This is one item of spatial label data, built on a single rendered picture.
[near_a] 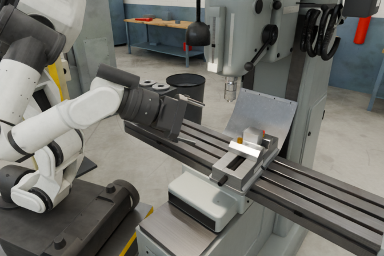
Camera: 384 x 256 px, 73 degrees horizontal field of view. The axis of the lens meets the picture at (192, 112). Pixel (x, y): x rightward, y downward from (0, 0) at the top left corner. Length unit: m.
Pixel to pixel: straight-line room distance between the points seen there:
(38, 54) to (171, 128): 0.38
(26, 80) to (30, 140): 0.16
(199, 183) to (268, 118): 0.49
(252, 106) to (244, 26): 0.63
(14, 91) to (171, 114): 0.37
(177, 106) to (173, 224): 0.60
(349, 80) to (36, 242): 4.90
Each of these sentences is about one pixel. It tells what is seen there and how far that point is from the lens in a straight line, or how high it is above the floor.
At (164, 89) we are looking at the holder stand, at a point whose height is 1.14.
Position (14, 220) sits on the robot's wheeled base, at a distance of 1.64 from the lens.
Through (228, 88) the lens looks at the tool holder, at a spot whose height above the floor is 1.25.
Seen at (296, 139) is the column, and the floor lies 0.90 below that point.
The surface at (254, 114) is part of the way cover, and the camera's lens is 1.41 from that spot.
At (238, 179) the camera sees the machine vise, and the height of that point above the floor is 1.01.
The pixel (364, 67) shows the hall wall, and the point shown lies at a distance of 5.19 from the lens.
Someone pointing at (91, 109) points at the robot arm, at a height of 1.37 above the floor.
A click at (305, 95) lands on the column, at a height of 1.14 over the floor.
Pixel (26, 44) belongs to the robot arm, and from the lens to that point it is 0.77.
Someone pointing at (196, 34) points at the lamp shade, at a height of 1.49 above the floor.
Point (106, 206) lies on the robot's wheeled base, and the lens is 1.48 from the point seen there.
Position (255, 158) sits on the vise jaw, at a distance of 1.00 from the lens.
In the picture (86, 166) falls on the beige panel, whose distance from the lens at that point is 2.79.
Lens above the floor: 1.60
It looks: 26 degrees down
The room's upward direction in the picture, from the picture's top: straight up
